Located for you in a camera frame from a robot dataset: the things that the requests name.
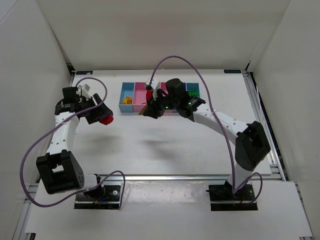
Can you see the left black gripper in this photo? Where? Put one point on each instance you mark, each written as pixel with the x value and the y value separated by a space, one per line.
pixel 100 113

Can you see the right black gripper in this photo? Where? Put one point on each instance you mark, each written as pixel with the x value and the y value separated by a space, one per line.
pixel 152 108

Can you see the green long lego brick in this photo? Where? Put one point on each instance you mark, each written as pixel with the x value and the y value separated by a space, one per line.
pixel 193 93

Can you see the red lego brick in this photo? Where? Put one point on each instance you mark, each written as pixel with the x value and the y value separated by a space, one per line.
pixel 149 95

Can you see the brown lego brick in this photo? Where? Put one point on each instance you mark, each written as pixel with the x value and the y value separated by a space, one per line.
pixel 143 110

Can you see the yellow lego brick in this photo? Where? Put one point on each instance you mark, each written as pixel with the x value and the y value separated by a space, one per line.
pixel 127 100

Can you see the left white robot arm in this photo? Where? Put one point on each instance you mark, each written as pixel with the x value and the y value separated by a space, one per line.
pixel 58 168

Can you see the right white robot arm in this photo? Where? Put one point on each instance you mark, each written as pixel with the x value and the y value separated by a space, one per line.
pixel 250 140

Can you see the purple green red lego stack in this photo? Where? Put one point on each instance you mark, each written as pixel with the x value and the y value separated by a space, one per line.
pixel 106 120

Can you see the narrow pink bin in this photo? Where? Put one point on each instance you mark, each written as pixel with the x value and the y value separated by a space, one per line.
pixel 168 111

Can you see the right light blue bin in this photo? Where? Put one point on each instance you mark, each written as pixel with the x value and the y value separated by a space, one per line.
pixel 193 87

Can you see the light blue bin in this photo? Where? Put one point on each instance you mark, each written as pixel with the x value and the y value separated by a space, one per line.
pixel 126 90
pixel 193 87

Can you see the large pink bin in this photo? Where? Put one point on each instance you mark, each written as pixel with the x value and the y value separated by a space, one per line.
pixel 139 97

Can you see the left light blue bin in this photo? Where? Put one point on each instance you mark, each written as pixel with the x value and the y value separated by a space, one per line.
pixel 126 90

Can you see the white table board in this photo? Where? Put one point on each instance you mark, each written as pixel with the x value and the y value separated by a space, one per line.
pixel 139 145

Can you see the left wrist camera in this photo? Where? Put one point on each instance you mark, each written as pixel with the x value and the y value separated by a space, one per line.
pixel 83 90

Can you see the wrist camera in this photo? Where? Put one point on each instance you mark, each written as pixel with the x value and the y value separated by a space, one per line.
pixel 83 90
pixel 153 85

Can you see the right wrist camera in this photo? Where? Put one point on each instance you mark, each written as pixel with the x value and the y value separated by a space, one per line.
pixel 153 85

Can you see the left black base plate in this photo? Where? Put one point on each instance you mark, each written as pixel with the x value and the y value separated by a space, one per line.
pixel 106 197

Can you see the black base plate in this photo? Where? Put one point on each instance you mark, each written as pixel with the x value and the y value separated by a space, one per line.
pixel 106 197
pixel 222 199

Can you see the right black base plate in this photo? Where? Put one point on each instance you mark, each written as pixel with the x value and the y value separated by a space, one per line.
pixel 222 199

